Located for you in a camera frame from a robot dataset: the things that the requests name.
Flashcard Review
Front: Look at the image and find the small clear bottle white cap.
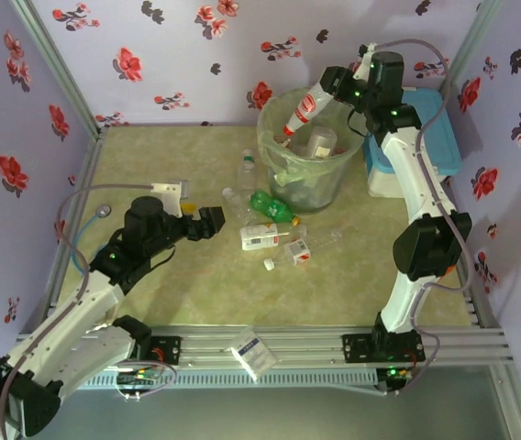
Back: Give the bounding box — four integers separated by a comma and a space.
221, 186, 256, 226

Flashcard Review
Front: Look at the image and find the white bottle red round logo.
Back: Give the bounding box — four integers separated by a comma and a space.
283, 82, 338, 138

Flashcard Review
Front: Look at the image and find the white label bottle orange mark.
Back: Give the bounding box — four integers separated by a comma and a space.
240, 222, 293, 252

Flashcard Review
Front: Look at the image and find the clear plastic bottle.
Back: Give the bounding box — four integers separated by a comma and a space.
304, 126, 338, 160

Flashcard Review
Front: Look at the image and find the small clear bottle green ring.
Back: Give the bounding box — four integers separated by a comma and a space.
236, 148, 259, 192

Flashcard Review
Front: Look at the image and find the green plastic bottle orange cap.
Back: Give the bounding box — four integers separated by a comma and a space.
249, 189, 302, 227

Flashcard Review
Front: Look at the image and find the clear bottle red white label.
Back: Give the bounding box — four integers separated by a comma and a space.
262, 227, 343, 271

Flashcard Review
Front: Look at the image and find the green plastic bin liner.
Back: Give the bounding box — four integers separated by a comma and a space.
256, 87, 365, 187

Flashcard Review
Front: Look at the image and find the clear plastic waste bin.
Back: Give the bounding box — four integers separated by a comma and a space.
256, 87, 365, 215

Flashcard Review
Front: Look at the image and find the light blue tube with disc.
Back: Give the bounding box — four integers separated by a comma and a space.
70, 203, 113, 276

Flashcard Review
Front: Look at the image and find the blue lid white storage box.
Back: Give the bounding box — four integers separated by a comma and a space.
361, 89, 463, 199

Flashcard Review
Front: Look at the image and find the white blue paper packet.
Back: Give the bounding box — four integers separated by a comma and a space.
227, 325, 278, 381

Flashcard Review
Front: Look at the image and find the grey metal panel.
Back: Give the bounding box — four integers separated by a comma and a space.
0, 366, 521, 440

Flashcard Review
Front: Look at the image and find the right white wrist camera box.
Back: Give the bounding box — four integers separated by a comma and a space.
355, 43, 380, 80

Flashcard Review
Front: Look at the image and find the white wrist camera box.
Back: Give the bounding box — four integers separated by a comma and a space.
151, 180, 192, 218
355, 43, 380, 80

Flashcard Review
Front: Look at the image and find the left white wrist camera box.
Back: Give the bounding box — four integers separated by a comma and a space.
151, 180, 192, 218

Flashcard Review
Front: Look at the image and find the left grey camera cable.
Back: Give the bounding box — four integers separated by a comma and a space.
0, 182, 183, 437

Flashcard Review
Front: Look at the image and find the grey camera cable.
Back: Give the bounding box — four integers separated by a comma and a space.
0, 182, 183, 437
372, 38, 475, 396

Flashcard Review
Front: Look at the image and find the right grey camera cable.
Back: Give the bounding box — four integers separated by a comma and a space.
372, 38, 475, 396

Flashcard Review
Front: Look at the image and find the aluminium side rail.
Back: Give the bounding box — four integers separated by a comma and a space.
438, 178, 504, 329
17, 127, 108, 336

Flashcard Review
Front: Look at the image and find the aluminium frame post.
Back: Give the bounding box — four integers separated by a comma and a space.
438, 0, 504, 100
10, 0, 108, 138

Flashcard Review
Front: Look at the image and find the grey slotted cable duct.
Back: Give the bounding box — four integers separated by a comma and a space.
28, 368, 379, 391

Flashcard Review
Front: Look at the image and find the aluminium front rail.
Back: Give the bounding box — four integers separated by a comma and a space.
10, 324, 516, 368

